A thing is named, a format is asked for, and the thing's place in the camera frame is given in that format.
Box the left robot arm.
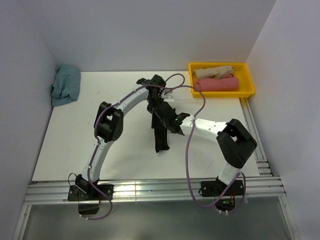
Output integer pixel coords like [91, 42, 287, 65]
[75, 75, 166, 200]

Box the black t-shirt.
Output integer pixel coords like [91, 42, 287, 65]
[151, 113, 170, 153]

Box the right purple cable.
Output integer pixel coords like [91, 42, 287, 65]
[162, 85, 247, 215]

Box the blue crumpled t-shirt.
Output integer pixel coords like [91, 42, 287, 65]
[50, 64, 81, 107]

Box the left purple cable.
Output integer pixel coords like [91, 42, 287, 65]
[88, 73, 186, 221]

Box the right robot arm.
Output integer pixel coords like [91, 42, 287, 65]
[147, 101, 258, 195]

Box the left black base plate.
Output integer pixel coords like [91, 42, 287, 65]
[67, 184, 114, 202]

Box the purple cable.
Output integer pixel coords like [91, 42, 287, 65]
[162, 85, 247, 215]
[88, 73, 186, 221]

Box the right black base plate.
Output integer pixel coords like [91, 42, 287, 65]
[198, 179, 245, 197]

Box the beige rolled t-shirt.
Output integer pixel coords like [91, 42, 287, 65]
[192, 65, 234, 80]

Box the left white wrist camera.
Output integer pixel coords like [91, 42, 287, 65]
[161, 90, 175, 103]

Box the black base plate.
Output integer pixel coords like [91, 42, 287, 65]
[67, 184, 114, 202]
[198, 179, 245, 197]

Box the aluminium mounting rail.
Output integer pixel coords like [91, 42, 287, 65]
[23, 176, 286, 205]

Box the pink rolled t-shirt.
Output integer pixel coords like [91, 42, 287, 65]
[194, 77, 239, 92]

